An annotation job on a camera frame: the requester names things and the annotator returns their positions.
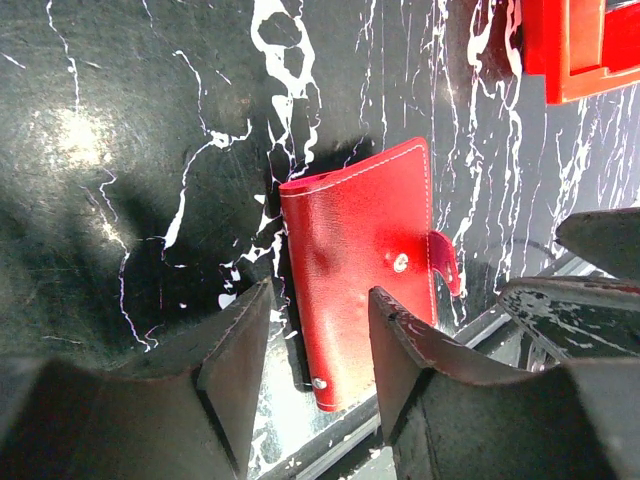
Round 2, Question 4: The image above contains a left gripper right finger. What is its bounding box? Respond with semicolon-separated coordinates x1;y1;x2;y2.
368;287;639;479

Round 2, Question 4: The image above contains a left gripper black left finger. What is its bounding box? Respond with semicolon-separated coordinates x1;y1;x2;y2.
1;279;273;479

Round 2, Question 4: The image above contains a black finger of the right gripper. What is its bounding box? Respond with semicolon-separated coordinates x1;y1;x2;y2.
555;207;639;280

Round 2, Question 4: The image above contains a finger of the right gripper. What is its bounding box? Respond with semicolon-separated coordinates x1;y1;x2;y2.
498;277;639;361

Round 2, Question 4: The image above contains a red plastic card bin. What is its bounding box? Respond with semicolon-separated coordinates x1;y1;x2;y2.
521;0;639;105

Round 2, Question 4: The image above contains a red card holder wallet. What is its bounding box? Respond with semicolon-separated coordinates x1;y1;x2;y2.
279;137;461;412

